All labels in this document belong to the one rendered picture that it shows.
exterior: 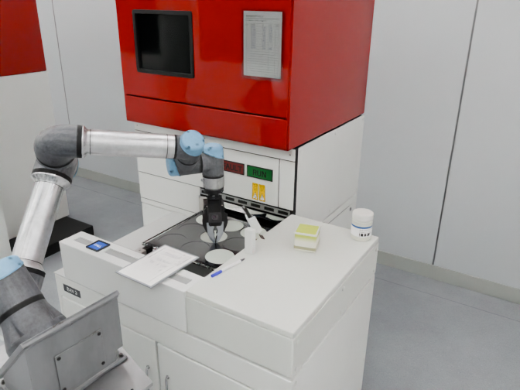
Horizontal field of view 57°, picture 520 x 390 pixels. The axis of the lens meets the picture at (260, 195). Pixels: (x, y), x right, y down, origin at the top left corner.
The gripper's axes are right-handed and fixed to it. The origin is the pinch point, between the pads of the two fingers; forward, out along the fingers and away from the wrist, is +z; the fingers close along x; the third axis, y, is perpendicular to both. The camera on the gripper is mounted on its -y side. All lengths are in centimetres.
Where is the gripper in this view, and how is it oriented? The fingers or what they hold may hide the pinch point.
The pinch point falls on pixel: (215, 241)
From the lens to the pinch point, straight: 175.5
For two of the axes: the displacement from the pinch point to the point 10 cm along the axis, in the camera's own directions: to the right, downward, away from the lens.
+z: -0.1, 9.3, 3.8
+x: -9.8, 0.6, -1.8
